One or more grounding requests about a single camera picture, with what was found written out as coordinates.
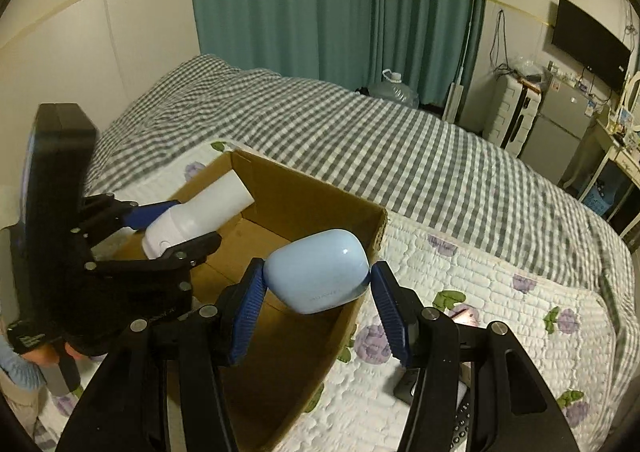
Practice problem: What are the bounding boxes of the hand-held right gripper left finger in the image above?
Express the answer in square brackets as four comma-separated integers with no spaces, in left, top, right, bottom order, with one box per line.
[55,258,271,452]

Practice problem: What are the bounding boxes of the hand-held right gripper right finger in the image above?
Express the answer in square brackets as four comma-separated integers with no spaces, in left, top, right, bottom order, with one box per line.
[369,260,583,452]

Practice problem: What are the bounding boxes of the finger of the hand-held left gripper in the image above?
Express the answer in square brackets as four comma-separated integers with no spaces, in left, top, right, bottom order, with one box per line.
[80,193,182,234]
[86,231,222,283]

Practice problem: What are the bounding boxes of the white cylindrical bottle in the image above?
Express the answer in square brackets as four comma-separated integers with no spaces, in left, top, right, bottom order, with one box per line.
[141,168,256,261]

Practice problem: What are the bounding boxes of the cardboard box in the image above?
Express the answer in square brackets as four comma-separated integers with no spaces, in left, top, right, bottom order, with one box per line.
[116,149,389,452]

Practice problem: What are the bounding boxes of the light blue rounded case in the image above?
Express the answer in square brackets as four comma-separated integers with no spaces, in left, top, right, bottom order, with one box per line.
[263,228,372,316]

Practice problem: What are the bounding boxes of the person's left forearm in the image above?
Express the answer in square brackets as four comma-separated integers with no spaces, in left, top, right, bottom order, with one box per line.
[0,329,45,390]

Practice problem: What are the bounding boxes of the person's left hand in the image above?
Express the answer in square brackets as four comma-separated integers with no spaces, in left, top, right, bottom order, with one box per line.
[19,343,67,369]

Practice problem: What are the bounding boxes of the small black device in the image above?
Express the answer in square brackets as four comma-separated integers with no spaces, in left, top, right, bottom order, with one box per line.
[394,368,422,403]

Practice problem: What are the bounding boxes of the white floral quilt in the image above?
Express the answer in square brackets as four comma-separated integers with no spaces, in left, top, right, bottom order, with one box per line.
[35,139,632,452]

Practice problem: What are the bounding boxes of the black remote control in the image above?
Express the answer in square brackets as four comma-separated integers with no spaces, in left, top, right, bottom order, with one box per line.
[451,379,475,452]

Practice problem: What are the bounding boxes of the grey checkered blanket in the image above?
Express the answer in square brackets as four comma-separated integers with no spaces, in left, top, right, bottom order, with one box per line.
[82,53,632,295]

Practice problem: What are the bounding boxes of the clear water jug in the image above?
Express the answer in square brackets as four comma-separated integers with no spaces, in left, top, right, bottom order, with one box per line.
[367,69,420,108]

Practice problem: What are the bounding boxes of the blue storage bin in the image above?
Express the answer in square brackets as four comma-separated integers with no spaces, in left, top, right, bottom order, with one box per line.
[581,176,617,216]

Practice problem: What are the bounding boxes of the grey refrigerator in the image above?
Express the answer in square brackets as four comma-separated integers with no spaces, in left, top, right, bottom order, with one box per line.
[520,81,599,184]

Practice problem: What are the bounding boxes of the white pole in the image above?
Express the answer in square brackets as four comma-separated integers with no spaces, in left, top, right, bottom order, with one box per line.
[442,0,477,123]

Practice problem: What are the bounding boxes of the green curtain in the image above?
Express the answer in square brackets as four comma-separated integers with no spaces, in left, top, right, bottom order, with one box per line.
[184,0,490,106]

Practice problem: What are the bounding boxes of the white desk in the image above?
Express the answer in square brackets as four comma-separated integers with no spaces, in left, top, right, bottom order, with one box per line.
[557,121,640,235]

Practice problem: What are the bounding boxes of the white framed mirror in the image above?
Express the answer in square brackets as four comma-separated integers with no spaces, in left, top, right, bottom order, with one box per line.
[624,71,640,114]

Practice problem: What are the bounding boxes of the black hanging cable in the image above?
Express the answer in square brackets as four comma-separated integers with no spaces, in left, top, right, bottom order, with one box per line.
[491,8,510,74]

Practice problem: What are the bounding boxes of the black wall television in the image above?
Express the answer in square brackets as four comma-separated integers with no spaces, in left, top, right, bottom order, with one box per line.
[551,0,632,94]

